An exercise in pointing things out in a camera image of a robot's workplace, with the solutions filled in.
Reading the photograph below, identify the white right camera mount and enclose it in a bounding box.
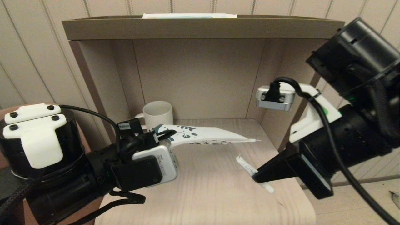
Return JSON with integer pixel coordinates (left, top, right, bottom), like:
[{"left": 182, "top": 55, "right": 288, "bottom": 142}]
[{"left": 289, "top": 84, "right": 343, "bottom": 143}]

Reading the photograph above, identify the dark baseboard strip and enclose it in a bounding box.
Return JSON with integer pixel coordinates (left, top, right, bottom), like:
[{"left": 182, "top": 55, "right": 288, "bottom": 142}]
[{"left": 331, "top": 175, "right": 400, "bottom": 188}]

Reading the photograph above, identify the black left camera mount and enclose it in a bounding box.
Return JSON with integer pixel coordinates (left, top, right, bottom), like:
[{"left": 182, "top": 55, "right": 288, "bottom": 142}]
[{"left": 112, "top": 155, "right": 163, "bottom": 192}]

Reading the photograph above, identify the white ribbed ceramic mug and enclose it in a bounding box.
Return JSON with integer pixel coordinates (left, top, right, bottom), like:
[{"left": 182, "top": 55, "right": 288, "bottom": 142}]
[{"left": 135, "top": 101, "right": 174, "bottom": 132}]

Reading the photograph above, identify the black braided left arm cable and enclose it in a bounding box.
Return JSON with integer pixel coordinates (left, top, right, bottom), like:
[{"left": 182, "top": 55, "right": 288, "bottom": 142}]
[{"left": 0, "top": 178, "right": 146, "bottom": 225}]

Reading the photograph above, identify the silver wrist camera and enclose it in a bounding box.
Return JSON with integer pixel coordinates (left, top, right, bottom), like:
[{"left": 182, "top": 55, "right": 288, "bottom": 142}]
[
  {"left": 131, "top": 142, "right": 178, "bottom": 188},
  {"left": 256, "top": 86, "right": 296, "bottom": 111}
]

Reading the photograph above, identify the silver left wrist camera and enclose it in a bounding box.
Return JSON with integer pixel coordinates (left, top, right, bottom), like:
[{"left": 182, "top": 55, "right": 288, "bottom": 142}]
[{"left": 131, "top": 142, "right": 178, "bottom": 188}]

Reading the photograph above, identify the brown plastic chair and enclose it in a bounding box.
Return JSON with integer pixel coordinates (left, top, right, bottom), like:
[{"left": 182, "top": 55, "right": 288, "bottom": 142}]
[{"left": 0, "top": 104, "right": 103, "bottom": 225}]

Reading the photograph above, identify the taupe wooden shelf unit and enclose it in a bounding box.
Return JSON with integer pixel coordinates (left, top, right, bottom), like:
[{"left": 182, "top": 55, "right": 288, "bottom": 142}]
[{"left": 62, "top": 15, "right": 346, "bottom": 225}]

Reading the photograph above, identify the white horse print pouch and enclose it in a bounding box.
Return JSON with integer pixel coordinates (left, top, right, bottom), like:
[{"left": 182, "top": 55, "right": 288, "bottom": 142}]
[{"left": 150, "top": 124, "right": 261, "bottom": 147}]

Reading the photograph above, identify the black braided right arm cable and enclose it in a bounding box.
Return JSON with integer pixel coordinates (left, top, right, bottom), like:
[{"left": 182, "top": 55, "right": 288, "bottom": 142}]
[{"left": 372, "top": 72, "right": 400, "bottom": 144}]

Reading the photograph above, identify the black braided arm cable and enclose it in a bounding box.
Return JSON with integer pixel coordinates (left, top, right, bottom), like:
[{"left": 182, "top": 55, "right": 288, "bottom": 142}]
[
  {"left": 0, "top": 178, "right": 146, "bottom": 225},
  {"left": 372, "top": 72, "right": 400, "bottom": 144}
]

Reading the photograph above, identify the black right camera cable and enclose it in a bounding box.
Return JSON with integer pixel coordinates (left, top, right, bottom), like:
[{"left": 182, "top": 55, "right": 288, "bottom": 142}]
[{"left": 269, "top": 77, "right": 400, "bottom": 225}]

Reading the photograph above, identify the black camera cable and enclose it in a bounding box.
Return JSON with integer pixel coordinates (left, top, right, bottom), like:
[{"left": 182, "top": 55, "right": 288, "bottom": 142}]
[
  {"left": 59, "top": 105, "right": 144, "bottom": 147},
  {"left": 269, "top": 77, "right": 400, "bottom": 225}
]

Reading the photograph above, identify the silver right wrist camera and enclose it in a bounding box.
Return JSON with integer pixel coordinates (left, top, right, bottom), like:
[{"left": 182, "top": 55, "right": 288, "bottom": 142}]
[{"left": 256, "top": 86, "right": 296, "bottom": 111}]

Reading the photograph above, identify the white flat booklet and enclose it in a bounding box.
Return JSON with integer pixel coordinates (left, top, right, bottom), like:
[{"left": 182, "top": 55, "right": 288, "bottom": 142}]
[{"left": 142, "top": 13, "right": 238, "bottom": 19}]

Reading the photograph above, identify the black left camera cable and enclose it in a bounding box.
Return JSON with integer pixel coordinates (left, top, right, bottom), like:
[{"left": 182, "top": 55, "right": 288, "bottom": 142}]
[{"left": 59, "top": 105, "right": 144, "bottom": 147}]

